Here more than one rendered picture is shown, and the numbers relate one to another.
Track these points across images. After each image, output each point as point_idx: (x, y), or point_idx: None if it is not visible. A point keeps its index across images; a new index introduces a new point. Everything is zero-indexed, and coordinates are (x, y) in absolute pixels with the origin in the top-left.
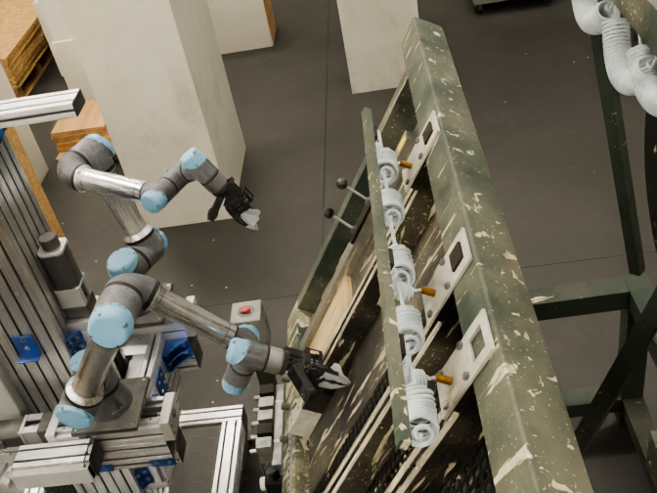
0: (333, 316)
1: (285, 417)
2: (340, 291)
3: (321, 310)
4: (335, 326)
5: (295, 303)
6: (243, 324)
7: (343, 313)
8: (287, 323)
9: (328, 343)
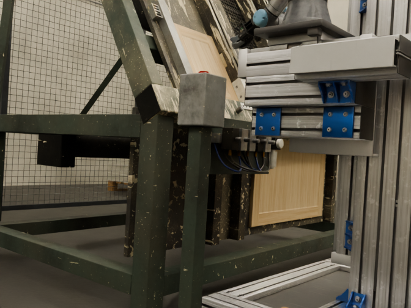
0: (189, 47)
1: (241, 118)
2: (177, 31)
3: (184, 51)
4: (196, 47)
5: (155, 87)
6: (260, 9)
7: (194, 35)
8: (166, 109)
9: (222, 35)
